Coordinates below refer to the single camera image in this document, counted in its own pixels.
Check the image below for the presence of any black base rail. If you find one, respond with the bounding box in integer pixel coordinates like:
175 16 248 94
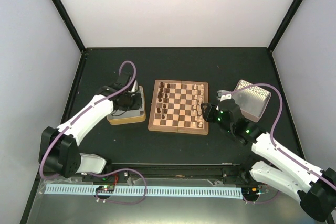
98 162 254 185

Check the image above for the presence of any white slotted cable duct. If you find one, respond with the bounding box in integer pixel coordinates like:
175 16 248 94
44 184 243 199

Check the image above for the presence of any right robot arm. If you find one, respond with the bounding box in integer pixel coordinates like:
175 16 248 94
201 99 335 222

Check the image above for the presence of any left controller board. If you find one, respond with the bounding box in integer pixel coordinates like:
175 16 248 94
96 185 114 193

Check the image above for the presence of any wooden chess board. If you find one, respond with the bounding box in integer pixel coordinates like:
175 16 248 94
148 80 209 135

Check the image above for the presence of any black frame post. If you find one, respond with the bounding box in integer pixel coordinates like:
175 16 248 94
267 0 303 53
51 0 86 53

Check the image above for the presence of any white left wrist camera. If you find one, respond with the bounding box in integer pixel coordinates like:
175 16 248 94
129 80 139 93

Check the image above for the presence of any yellow metal tin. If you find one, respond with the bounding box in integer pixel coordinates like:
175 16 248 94
107 86 146 125

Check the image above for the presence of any black frame post left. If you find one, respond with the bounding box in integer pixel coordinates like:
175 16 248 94
51 0 86 53

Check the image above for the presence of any black frame post right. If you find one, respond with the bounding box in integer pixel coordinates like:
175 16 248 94
267 0 303 53

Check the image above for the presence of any controller board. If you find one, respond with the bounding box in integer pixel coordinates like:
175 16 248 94
241 187 265 196
96 185 114 193

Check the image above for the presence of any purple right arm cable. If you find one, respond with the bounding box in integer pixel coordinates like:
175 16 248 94
228 82 336 205

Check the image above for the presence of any right controller board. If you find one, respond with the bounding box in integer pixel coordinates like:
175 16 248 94
241 187 265 196

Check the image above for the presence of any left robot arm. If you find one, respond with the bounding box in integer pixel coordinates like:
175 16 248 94
39 71 145 182

